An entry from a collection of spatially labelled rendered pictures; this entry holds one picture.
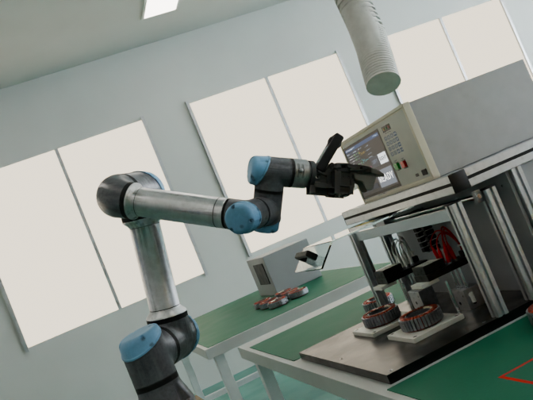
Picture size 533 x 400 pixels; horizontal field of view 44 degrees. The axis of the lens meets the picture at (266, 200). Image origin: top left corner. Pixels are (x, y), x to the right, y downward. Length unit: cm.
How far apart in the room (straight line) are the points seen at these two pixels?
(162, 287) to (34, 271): 450
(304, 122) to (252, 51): 91
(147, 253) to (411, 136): 77
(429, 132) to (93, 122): 506
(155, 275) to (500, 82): 105
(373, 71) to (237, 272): 374
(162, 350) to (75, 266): 457
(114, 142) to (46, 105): 71
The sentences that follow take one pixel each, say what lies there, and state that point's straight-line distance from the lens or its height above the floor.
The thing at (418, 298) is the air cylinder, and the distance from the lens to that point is 198.
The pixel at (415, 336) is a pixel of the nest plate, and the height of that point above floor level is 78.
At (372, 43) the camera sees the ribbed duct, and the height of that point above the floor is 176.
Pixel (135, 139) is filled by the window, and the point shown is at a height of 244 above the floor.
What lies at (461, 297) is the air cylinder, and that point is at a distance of 178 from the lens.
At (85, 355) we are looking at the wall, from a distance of 628.
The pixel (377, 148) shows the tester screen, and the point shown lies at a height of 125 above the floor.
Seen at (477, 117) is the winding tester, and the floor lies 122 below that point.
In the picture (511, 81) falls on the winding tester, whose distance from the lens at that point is 186.
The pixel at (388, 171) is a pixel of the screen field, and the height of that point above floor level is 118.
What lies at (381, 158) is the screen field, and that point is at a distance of 185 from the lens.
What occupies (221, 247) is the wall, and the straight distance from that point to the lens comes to 639.
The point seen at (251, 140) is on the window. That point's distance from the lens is 662.
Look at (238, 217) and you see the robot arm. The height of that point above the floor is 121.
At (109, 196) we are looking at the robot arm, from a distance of 170.
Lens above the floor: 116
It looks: 2 degrees up
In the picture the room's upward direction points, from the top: 23 degrees counter-clockwise
